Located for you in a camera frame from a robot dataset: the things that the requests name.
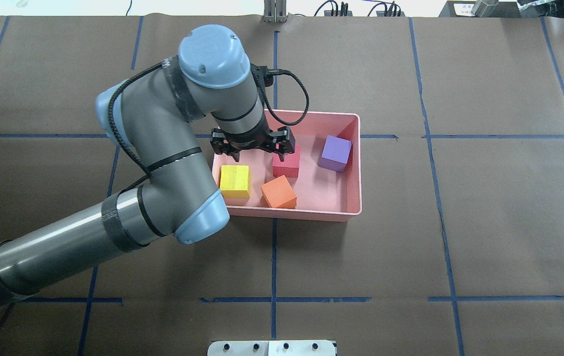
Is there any white camera pole mount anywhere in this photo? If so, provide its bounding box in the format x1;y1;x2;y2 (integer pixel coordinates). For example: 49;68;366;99
207;339;338;356

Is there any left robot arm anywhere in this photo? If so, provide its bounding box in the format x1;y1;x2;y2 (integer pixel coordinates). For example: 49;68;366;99
0;24;298;311

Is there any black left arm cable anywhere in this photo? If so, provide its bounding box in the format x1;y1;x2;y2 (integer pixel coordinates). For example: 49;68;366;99
257;68;310;127

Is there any red foam block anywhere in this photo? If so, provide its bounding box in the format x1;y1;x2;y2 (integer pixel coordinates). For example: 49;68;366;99
272;144;301;179

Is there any silver metal cylinder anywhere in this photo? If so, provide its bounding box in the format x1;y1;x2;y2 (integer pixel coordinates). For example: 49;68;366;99
470;0;499;18

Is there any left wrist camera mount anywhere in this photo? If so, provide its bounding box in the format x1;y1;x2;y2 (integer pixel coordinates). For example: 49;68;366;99
250;63;280;90

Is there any orange foam block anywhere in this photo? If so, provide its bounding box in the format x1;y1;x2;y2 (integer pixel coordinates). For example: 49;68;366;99
261;175;297;209

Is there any pink plastic bin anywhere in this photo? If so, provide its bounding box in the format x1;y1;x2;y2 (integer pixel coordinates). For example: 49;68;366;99
225;111;362;222

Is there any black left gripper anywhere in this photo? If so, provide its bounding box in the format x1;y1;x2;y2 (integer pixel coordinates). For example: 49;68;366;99
210;111;296;163

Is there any yellow foam block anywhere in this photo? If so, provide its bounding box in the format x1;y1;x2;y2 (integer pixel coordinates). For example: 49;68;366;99
220;165;252;199

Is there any purple foam block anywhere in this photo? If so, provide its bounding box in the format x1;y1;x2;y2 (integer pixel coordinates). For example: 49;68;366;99
317;135;352;172

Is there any aluminium frame post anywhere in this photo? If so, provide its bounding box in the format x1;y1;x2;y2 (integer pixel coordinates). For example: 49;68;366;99
263;0;288;23

